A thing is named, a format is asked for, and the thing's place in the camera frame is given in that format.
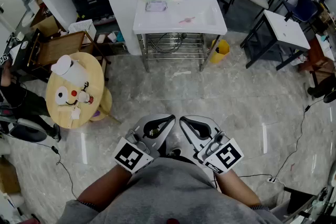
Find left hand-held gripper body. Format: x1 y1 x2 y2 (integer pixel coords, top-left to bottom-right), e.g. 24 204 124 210
112 126 161 174

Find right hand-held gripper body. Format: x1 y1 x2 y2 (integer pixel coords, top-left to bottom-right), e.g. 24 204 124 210
196 130 245 175

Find person's left forearm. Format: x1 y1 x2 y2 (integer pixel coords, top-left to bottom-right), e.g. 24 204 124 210
77 164 133 212

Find person's right forearm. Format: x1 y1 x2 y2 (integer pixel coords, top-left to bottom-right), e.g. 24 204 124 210
216 169 263 208

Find round wooden stool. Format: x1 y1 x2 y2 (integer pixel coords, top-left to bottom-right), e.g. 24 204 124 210
89 86 113 122

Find person's gray shirt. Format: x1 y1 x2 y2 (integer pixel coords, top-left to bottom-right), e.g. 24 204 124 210
56 157 283 224

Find yellow bucket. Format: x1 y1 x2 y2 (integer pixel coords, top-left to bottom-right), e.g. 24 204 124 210
209 39 231 65

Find white tissue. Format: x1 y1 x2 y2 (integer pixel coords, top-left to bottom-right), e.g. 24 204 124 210
70 107 81 121

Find round wooden table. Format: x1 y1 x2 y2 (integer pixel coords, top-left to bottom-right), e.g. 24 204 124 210
45 51 106 130

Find white plate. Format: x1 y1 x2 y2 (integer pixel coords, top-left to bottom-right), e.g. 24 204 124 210
54 86 72 106

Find white jug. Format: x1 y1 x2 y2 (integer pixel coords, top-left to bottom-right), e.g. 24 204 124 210
50 54 89 87

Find black metal sink stand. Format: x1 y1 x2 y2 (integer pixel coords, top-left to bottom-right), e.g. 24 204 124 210
240 14 313 71

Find white sink with drainboard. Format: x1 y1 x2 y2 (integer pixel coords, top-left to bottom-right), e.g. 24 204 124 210
132 0 228 36

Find purple wet wipes pack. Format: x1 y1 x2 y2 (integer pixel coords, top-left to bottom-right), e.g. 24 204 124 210
144 0 168 12

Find white perforated basket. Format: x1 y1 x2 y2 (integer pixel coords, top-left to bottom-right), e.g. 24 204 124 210
68 19 97 41

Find brown wooden chair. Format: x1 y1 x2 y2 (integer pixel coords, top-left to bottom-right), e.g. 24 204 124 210
27 30 111 79

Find small white sink basin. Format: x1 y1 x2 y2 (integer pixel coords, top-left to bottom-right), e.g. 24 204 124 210
263 9 311 52

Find brown cardboard box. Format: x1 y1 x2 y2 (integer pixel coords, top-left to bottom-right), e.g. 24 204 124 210
0 156 22 195

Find brown wooden cabinet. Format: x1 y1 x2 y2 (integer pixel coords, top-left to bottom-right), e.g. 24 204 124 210
299 38 336 87

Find blue chair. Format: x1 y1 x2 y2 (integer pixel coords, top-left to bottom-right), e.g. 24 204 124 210
282 0 320 27

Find black adapter cable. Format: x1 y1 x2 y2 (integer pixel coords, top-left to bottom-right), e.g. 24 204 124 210
5 133 78 199

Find black drain hose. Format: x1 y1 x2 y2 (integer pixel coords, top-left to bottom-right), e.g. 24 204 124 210
154 33 187 54

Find black power cable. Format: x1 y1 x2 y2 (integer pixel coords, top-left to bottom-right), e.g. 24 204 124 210
238 98 326 182

